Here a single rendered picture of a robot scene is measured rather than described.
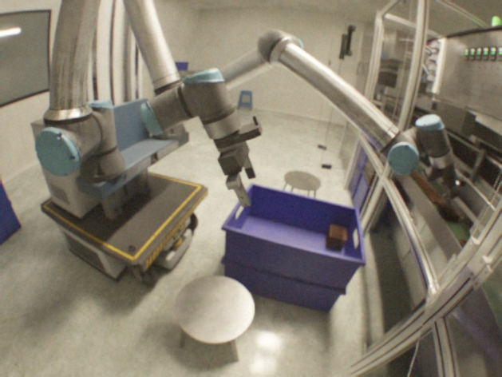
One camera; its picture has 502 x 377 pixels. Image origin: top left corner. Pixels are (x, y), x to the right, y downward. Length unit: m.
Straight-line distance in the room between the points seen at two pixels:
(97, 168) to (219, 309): 0.67
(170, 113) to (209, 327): 0.69
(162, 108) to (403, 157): 0.61
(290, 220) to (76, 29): 1.25
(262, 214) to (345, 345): 0.85
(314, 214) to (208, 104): 0.88
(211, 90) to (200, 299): 0.72
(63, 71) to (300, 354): 1.30
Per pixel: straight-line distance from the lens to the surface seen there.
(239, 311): 0.87
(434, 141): 0.78
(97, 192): 0.84
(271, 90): 5.76
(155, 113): 0.54
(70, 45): 0.62
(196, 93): 0.51
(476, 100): 1.67
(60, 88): 0.64
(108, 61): 1.11
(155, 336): 1.13
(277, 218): 1.27
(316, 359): 1.12
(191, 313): 0.87
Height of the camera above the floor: 1.02
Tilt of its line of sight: 31 degrees down
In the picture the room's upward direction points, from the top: 6 degrees clockwise
